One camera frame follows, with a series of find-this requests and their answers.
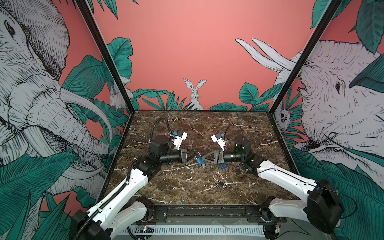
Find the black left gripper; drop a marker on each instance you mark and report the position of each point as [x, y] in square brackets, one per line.
[183, 154]

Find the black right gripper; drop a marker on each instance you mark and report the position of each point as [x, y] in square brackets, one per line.
[219, 158]

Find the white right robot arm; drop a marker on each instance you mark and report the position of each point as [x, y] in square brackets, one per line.
[318, 204]

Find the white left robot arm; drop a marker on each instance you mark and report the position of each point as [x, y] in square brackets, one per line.
[109, 217]

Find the white perforated strip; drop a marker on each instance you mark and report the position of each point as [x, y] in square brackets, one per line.
[205, 230]

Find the small green circuit board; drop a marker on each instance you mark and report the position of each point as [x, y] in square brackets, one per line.
[145, 230]

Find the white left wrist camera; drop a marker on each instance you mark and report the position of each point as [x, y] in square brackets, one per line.
[177, 139]

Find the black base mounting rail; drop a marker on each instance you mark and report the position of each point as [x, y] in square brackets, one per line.
[252, 213]

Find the black corner frame post left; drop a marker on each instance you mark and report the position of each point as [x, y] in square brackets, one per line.
[99, 40]

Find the black corner frame post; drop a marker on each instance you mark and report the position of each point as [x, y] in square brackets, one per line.
[325, 19]
[99, 40]

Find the black corner frame post right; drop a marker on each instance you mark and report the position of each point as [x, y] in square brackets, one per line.
[325, 19]

